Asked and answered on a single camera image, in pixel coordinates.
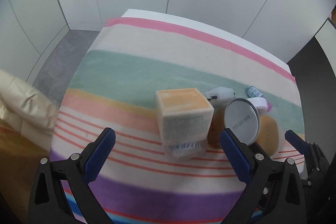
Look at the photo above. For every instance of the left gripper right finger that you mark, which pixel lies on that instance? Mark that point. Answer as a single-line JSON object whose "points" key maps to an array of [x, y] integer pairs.
{"points": [[273, 190]]}

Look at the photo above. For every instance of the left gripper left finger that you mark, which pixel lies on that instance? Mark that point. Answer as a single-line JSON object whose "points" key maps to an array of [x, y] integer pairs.
{"points": [[48, 202]]}

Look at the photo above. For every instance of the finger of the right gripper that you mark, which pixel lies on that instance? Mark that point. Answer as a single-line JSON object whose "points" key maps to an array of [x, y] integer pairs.
{"points": [[297, 142]]}

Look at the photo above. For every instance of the tan teardrop makeup sponge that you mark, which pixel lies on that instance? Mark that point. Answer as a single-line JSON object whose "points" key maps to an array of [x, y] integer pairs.
{"points": [[268, 138]]}

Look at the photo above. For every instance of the white round compact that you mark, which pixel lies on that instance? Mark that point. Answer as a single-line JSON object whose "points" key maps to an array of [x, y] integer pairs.
{"points": [[261, 104]]}

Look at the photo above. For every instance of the red tin can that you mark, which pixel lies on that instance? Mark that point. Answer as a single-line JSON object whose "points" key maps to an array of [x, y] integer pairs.
{"points": [[241, 117]]}

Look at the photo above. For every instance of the small purple blue tube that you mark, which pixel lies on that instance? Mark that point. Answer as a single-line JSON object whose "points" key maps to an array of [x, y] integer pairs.
{"points": [[252, 92]]}

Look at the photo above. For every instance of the orange white carton box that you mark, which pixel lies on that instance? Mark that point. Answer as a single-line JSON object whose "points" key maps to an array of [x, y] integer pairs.
{"points": [[184, 117]]}

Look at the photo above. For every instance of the brown cardboard box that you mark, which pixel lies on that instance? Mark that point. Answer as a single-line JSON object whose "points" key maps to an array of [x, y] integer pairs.
{"points": [[20, 157]]}

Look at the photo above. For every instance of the cream padded armchair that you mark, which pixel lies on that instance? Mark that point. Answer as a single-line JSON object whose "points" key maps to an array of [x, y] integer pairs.
{"points": [[27, 111]]}

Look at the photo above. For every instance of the white flip-cap container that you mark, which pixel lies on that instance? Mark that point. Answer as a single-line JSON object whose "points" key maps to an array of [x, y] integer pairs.
{"points": [[219, 94]]}

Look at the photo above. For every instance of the striped colourful cloth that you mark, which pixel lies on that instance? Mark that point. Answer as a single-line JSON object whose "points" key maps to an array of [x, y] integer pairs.
{"points": [[158, 84]]}

